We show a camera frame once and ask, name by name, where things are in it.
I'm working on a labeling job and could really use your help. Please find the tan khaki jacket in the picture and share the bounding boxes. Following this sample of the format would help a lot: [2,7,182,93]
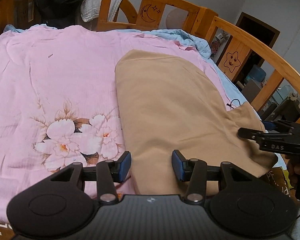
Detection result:
[115,50,277,194]

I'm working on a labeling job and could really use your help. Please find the black clothes pile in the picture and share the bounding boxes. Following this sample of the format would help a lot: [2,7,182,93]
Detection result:
[34,0,106,30]

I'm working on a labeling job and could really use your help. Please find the blue water jug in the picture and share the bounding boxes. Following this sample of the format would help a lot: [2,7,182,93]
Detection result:
[246,65,266,82]

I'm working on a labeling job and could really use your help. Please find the pink floral quilt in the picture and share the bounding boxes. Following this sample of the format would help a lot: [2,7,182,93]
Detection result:
[0,25,229,223]

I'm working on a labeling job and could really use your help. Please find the grey white striped cloth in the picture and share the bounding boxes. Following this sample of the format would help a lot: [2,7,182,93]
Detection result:
[80,0,123,22]

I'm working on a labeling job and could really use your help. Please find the wooden bed frame rail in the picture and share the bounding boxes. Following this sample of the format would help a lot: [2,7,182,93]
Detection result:
[0,0,300,128]

